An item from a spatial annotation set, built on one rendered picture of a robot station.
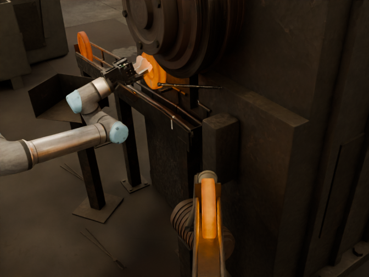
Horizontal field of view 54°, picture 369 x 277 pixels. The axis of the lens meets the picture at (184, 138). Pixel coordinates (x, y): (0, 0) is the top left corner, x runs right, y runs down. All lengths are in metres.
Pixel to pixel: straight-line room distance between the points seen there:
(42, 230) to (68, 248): 0.21
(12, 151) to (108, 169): 1.22
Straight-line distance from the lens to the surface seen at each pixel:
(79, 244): 1.91
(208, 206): 0.90
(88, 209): 2.06
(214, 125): 1.12
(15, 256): 1.98
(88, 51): 2.22
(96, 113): 1.40
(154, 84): 1.45
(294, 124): 1.01
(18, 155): 1.17
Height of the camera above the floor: 1.38
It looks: 33 degrees down
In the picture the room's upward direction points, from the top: 3 degrees counter-clockwise
